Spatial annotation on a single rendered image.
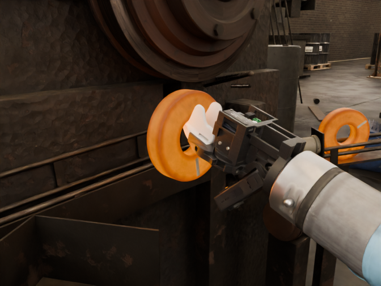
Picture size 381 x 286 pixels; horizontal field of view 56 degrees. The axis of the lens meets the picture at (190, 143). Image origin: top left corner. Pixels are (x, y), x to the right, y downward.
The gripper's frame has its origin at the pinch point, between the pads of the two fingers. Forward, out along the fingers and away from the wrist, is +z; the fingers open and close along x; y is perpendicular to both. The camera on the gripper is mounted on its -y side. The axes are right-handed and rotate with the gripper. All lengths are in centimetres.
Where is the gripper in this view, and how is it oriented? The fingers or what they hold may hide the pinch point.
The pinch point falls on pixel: (187, 124)
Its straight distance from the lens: 60.6
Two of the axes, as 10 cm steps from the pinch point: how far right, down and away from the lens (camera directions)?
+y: 1.9, -8.6, -4.7
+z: -6.4, -4.8, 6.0
